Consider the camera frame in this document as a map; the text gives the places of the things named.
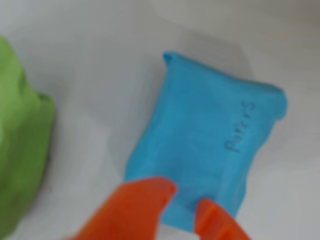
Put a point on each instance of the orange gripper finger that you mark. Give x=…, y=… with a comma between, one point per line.
x=125, y=212
x=215, y=222

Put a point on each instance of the green crumpled paper ball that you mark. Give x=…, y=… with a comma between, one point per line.
x=20, y=137

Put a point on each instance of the blue paper ball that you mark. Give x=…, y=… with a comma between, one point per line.
x=200, y=120

